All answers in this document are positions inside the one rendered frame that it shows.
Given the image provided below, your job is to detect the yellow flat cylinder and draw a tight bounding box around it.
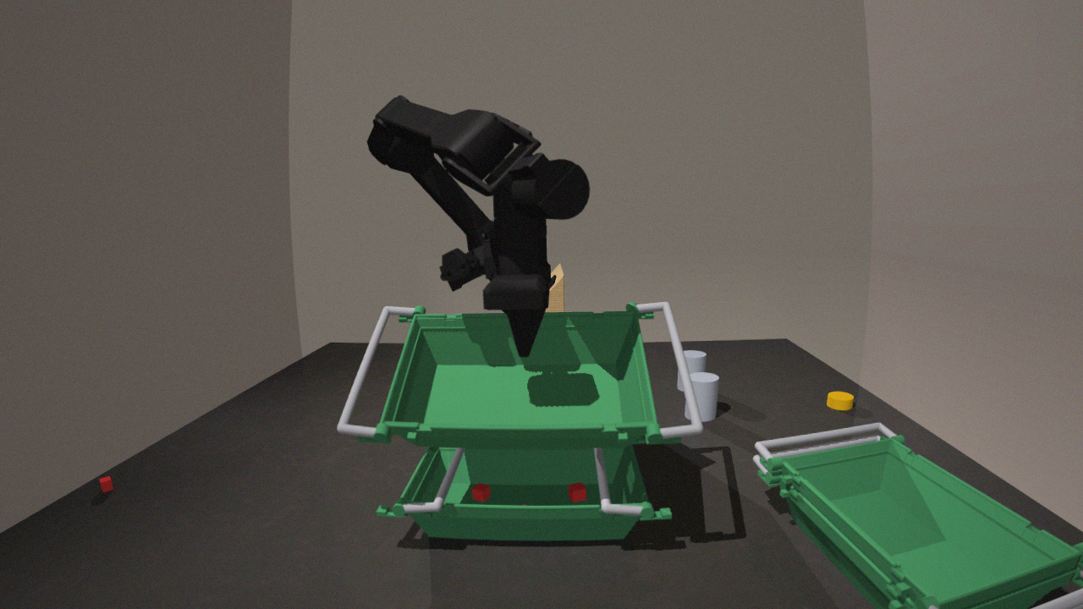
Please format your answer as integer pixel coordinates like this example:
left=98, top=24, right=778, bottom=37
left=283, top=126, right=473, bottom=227
left=827, top=391, right=854, bottom=410

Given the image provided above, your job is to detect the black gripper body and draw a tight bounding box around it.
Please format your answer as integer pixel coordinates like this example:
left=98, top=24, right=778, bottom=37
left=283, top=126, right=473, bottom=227
left=482, top=218, right=551, bottom=310

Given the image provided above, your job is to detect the grey cylinder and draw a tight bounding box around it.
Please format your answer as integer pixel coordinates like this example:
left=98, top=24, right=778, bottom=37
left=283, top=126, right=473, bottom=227
left=678, top=350, right=706, bottom=392
left=684, top=372, right=719, bottom=422

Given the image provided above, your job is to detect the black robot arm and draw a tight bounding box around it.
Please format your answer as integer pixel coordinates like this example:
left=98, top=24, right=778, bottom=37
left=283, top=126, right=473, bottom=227
left=367, top=96, right=591, bottom=291

